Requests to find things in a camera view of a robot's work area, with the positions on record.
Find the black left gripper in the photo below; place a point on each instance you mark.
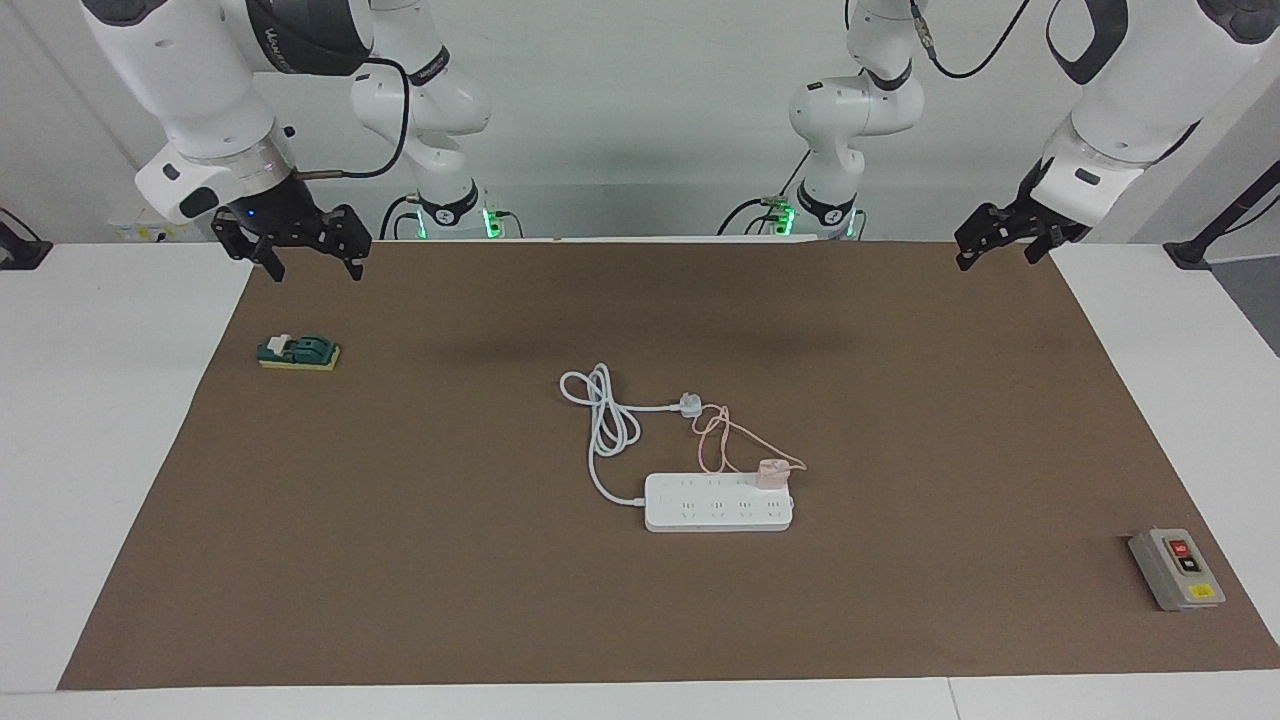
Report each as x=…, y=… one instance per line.
x=1028, y=212

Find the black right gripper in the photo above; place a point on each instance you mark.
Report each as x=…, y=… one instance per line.
x=275, y=212

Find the pink charger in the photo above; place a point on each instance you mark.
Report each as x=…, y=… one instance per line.
x=772, y=473

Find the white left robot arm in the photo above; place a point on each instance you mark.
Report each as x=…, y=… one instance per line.
x=1130, y=110

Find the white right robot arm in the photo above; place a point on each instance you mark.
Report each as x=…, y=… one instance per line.
x=190, y=90

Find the white power strip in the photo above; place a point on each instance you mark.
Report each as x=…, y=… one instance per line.
x=715, y=510

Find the green circuit board block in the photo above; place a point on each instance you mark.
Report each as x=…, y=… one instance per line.
x=300, y=352

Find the white box yellow label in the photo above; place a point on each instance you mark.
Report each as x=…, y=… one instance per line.
x=140, y=233

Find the black pole stand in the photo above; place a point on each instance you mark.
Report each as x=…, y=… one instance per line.
x=1190, y=252

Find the brown table mat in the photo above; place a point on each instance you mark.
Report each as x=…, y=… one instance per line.
x=400, y=600

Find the black clamp mount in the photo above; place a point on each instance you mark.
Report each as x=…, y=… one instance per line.
x=20, y=255

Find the grey on-off switch box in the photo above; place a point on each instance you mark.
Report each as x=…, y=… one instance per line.
x=1170, y=580

